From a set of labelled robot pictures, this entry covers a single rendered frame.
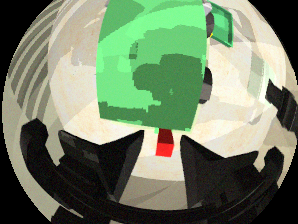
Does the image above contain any red-headed metal pin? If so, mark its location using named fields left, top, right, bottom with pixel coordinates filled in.
left=156, top=128, right=174, bottom=157

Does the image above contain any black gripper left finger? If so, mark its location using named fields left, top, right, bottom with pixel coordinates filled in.
left=57, top=129, right=145, bottom=202

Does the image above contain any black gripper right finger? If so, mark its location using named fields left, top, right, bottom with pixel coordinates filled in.
left=180, top=135, right=259, bottom=209

